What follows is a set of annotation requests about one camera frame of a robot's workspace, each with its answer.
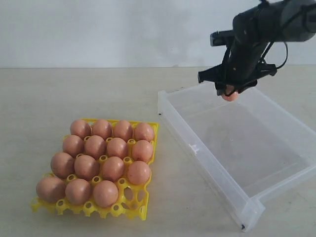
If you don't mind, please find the brown egg cluster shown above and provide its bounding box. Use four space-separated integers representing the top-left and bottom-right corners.
50 152 75 179
127 160 151 185
93 180 119 208
107 137 128 159
221 85 239 102
74 155 100 181
131 140 154 162

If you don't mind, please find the black camera cable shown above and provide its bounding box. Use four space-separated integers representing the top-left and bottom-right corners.
261 40 289 71

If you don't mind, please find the brown egg cluster back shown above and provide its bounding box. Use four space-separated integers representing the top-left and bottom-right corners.
221 85 239 102

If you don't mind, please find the yellow plastic egg tray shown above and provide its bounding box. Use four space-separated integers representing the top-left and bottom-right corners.
30 121 159 220

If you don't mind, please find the brown egg bin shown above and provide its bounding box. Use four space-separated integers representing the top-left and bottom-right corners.
65 179 92 205
84 135 106 160
36 176 66 203
101 157 124 182
62 135 84 158

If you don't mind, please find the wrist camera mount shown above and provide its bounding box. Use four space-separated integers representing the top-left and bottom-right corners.
209 30 235 47

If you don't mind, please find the brown egg bin front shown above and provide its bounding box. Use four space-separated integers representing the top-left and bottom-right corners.
84 135 106 160

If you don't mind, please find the clear plastic bin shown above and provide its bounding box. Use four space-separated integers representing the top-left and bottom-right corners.
158 82 316 232

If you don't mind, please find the brown egg cluster front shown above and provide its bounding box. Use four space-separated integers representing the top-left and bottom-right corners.
107 137 128 159

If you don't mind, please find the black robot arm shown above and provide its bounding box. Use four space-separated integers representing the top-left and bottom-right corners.
198 0 316 96

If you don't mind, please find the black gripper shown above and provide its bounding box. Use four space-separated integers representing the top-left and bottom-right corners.
197 60 277 96

